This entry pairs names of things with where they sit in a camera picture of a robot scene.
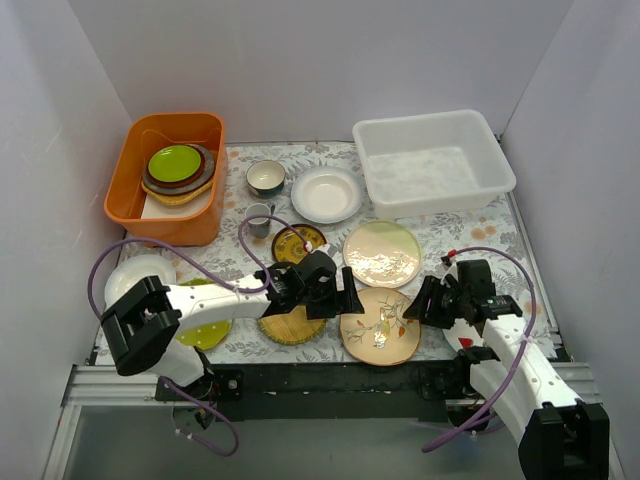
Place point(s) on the white plastic bin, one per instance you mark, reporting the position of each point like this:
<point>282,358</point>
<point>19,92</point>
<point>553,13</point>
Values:
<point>431,163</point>

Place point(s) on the white deep plate blue rim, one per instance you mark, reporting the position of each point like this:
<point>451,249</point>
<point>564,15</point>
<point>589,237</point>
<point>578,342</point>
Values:
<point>326,194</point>

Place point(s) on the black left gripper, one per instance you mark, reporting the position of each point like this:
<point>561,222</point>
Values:
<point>338,296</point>

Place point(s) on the dark teal ceramic bowl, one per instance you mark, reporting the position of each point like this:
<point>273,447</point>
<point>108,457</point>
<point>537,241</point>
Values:
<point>266,179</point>

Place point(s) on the white square plate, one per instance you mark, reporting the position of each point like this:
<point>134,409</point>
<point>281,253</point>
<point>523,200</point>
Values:
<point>153,209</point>

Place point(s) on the white watermelon pattern plate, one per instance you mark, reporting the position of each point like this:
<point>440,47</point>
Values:
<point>461,335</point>

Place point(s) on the cream green glazed plate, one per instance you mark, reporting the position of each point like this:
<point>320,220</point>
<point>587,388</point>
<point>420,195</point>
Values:
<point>383,254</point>

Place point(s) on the yellow black patterned plate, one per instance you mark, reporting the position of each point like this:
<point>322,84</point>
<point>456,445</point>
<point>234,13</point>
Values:
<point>288,247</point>

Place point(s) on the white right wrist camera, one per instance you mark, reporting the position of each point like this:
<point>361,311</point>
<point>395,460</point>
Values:
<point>450,277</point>

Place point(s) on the orange plastic bin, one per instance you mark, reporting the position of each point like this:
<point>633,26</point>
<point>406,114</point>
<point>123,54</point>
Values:
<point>125,199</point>

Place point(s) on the floral patterned table mat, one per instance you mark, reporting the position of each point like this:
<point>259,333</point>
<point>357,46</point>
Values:
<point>493,226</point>

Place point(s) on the dark brown plate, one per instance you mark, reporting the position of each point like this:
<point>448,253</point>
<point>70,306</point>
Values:
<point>150,181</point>

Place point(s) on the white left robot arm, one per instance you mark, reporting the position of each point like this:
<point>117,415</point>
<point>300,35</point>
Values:
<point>143,327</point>

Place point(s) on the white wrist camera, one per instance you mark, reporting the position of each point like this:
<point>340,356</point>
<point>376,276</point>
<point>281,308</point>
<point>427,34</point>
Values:
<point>450,277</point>
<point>325,250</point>

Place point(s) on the white deep plate left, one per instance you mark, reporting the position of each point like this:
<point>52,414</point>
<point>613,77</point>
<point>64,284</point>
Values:
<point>134,269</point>

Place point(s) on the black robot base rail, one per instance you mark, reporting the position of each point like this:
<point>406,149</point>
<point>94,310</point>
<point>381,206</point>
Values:
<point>431,390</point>

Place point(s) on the lime green dotted plate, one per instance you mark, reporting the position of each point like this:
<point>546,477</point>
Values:
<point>207,335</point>

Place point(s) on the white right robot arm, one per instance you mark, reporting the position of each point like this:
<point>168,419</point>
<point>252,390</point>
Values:
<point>559,435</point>

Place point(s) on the yellow woven basket plate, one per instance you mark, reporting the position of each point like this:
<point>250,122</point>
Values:
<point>179,196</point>

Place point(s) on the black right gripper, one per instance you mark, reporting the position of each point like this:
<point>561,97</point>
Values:
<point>430,305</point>

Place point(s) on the lime green small plate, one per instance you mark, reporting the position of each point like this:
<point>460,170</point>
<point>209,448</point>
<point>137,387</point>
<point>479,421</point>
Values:
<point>174,164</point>

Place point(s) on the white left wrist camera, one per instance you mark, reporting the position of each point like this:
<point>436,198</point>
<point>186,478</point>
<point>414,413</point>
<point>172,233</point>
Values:
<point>325,250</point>

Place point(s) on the grey speckled plate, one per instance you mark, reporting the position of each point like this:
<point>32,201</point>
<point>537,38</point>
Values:
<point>210,164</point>

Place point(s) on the tan bird painted plate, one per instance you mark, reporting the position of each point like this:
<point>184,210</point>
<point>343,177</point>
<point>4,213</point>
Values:
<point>381,336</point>

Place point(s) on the grey ceramic mug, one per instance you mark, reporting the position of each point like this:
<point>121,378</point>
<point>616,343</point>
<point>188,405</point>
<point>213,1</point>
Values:
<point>259,219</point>

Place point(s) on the round bamboo woven tray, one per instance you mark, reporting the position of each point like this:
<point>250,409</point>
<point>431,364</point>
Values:
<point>292,328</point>

